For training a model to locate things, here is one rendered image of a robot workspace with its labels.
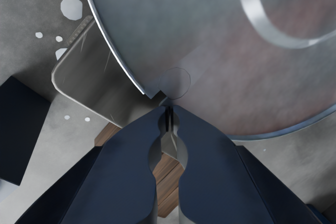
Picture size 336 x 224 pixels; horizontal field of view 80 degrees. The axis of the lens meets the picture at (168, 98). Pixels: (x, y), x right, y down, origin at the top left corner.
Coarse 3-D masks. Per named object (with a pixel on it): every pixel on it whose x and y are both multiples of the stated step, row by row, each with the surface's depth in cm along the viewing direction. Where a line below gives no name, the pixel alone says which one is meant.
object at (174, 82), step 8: (168, 72) 13; (176, 72) 13; (184, 72) 13; (160, 80) 13; (168, 80) 13; (176, 80) 13; (184, 80) 13; (160, 88) 13; (168, 88) 13; (176, 88) 13; (184, 88) 13; (168, 96) 13; (176, 96) 14
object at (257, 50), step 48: (96, 0) 10; (144, 0) 10; (192, 0) 11; (240, 0) 12; (288, 0) 12; (144, 48) 11; (192, 48) 12; (240, 48) 13; (288, 48) 15; (192, 96) 14; (240, 96) 15; (288, 96) 17
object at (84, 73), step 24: (96, 24) 10; (72, 48) 10; (96, 48) 11; (72, 72) 11; (96, 72) 11; (120, 72) 12; (72, 96) 12; (96, 96) 12; (120, 96) 12; (144, 96) 13; (120, 120) 13; (168, 144) 16
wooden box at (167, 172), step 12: (108, 132) 95; (96, 144) 98; (168, 156) 77; (156, 168) 78; (168, 168) 80; (180, 168) 82; (156, 180) 81; (168, 180) 83; (168, 192) 86; (168, 204) 90
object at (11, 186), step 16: (16, 80) 80; (0, 96) 67; (16, 96) 73; (32, 96) 81; (0, 112) 62; (16, 112) 68; (32, 112) 74; (0, 128) 58; (16, 128) 63; (32, 128) 69; (0, 144) 55; (16, 144) 59; (32, 144) 64; (0, 160) 52; (16, 160) 55; (0, 176) 49; (16, 176) 52; (0, 192) 50
